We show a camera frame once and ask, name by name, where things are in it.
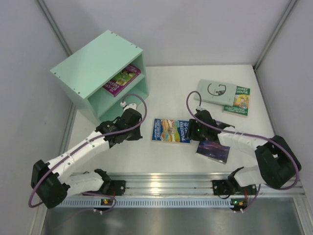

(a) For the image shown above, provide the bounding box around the dark Robinson Crusoe book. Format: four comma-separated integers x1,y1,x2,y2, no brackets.
196,140,230,165

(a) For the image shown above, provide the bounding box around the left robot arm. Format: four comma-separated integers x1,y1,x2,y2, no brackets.
31,108,146,209

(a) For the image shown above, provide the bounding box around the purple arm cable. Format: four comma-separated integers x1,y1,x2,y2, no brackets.
186,91,301,213
28,94,148,209

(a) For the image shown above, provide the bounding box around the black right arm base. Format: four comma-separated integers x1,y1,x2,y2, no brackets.
212,180,257,196

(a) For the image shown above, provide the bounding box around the blue 91-Storey Treehouse book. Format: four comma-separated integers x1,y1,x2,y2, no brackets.
151,118,191,144

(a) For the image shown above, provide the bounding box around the purple 117-Storey Treehouse book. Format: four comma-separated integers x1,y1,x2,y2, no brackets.
102,64,141,97

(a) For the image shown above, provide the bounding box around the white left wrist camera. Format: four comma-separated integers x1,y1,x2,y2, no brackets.
120,101,137,111

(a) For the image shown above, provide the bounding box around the pale green book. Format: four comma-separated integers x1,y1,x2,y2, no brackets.
196,79,237,105

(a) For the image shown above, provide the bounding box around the aluminium mounting rail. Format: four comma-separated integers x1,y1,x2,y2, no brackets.
66,172,306,198

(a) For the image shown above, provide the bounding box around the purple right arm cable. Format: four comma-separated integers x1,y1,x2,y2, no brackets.
186,91,301,213

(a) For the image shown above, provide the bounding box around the green Storey Treehouse book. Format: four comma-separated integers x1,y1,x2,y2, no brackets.
223,86,251,117

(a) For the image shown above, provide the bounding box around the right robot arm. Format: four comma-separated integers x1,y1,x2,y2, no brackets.
187,109,301,190

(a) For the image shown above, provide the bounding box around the mint green shelf cabinet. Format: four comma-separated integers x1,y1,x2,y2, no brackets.
51,30,149,125

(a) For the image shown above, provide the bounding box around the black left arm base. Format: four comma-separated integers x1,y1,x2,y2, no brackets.
87,180,126,196

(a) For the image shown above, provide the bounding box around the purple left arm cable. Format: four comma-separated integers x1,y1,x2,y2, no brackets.
28,94,148,209

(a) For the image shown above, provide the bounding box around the perforated grey cable duct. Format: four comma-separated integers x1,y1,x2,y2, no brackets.
58,197,246,209

